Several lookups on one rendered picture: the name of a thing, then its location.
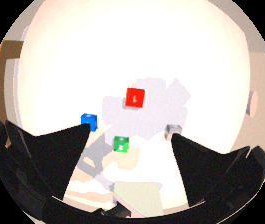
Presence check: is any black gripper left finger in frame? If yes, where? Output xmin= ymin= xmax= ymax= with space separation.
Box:
xmin=6 ymin=120 xmax=91 ymax=201

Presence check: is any blue block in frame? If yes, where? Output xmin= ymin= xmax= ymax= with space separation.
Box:
xmin=80 ymin=113 xmax=97 ymax=132

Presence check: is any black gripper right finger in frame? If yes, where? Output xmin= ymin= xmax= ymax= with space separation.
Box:
xmin=171 ymin=132 xmax=250 ymax=206

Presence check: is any red block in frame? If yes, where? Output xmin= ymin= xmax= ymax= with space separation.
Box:
xmin=125 ymin=88 xmax=145 ymax=108

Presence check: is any green block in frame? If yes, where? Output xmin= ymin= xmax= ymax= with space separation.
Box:
xmin=113 ymin=136 xmax=129 ymax=153

